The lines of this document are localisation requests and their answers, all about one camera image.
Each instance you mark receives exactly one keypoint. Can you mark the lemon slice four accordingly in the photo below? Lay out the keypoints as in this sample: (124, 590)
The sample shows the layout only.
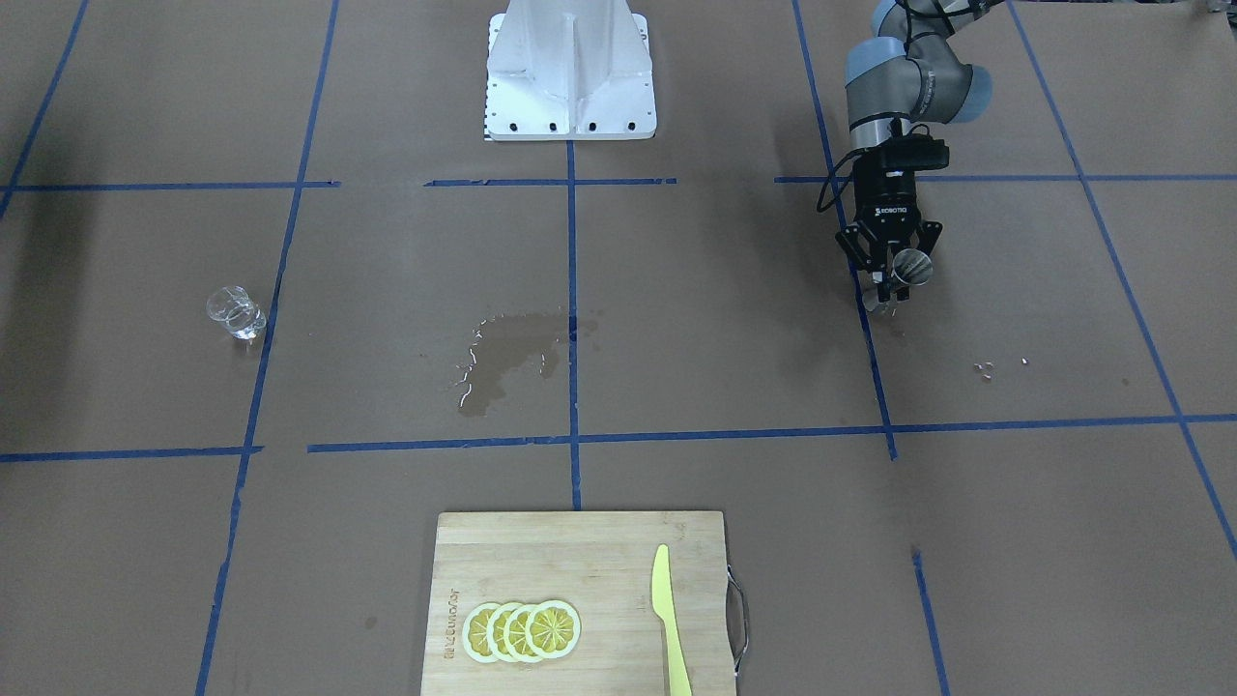
(477, 637)

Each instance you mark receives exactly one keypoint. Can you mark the glass measuring cup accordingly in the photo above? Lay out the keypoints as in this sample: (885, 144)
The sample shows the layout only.
(236, 312)

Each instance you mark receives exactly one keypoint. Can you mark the lemon slice two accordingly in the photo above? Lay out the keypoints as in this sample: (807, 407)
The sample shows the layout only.
(516, 640)

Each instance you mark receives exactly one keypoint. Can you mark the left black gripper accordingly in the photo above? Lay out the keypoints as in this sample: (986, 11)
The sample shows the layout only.
(888, 198)

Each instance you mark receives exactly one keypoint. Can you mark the wooden cutting board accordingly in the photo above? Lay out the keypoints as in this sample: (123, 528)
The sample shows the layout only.
(600, 562)

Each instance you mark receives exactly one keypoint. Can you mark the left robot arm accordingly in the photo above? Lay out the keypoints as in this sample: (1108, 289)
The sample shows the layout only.
(902, 80)

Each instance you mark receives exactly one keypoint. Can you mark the lemon slice three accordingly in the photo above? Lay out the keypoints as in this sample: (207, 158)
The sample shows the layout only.
(496, 631)

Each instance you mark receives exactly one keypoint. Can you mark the lemon slice one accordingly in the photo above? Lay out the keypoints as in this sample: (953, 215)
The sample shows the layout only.
(553, 629)

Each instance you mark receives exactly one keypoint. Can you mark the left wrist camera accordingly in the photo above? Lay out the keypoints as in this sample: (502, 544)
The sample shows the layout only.
(912, 153)

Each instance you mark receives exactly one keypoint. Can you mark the white pedestal column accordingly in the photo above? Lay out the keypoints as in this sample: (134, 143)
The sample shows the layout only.
(569, 70)

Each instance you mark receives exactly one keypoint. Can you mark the yellow plastic knife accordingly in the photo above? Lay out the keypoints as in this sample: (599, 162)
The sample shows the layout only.
(663, 604)

